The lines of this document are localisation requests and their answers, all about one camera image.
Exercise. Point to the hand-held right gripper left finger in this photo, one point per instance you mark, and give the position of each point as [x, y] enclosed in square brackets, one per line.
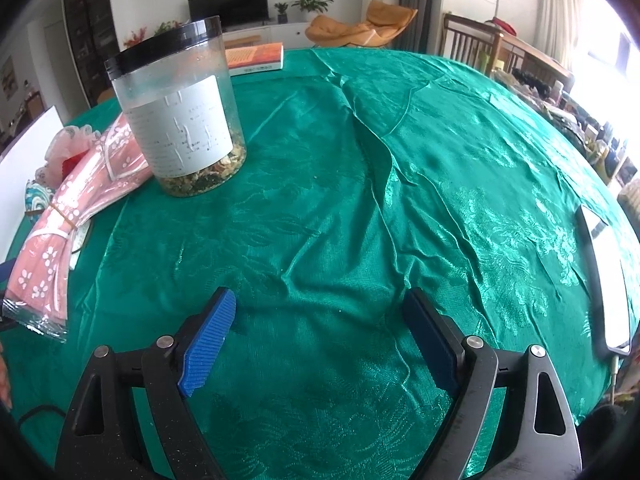
[211, 330]

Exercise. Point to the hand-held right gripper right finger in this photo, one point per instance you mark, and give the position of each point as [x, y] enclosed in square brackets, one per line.
[425, 340]

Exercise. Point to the pink floral towel packet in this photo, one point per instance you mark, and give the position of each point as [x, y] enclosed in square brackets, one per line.
[50, 250]

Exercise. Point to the pink mesh bath pouf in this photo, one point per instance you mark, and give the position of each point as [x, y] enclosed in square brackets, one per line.
[65, 142]

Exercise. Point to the green patterned tablecloth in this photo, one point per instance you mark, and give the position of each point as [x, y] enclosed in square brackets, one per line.
[325, 185]

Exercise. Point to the white-edged tablet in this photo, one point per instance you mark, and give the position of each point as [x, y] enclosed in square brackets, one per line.
[607, 290]

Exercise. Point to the blue wave-patterned packet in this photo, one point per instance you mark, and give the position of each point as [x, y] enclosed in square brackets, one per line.
[37, 197]

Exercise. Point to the clear plastic jar black lid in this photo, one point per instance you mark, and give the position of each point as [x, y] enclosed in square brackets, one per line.
[175, 110]

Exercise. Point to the white board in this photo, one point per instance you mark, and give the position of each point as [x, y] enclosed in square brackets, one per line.
[25, 160]

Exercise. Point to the row of cluttered goods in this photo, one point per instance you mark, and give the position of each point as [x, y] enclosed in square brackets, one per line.
[575, 110]

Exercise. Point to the orange book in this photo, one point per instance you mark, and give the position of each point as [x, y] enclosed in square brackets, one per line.
[255, 57]

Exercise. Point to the red flower arrangement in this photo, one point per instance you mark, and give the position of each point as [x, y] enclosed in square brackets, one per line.
[145, 35]

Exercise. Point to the wooden chair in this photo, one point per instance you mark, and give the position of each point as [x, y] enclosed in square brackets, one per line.
[480, 42]

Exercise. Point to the white television cabinet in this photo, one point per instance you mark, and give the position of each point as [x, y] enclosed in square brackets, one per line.
[285, 32]

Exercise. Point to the orange lounge chair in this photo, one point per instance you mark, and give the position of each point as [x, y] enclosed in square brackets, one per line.
[350, 30]

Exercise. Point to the dark display cabinet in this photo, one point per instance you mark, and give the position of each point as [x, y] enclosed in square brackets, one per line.
[90, 30]

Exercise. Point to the small potted plant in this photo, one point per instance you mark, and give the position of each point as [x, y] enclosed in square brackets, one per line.
[281, 12]

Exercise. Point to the black television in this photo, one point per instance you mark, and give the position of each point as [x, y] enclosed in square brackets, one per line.
[227, 5]

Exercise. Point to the grey curtain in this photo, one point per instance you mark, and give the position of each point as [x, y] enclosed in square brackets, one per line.
[420, 5]

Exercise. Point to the large potted green plant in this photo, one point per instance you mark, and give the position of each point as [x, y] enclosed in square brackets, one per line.
[311, 4]

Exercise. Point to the white sheer curtain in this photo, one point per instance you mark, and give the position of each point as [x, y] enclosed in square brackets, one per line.
[562, 20]

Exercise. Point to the framed wall picture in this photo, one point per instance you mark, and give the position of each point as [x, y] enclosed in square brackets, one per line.
[7, 77]

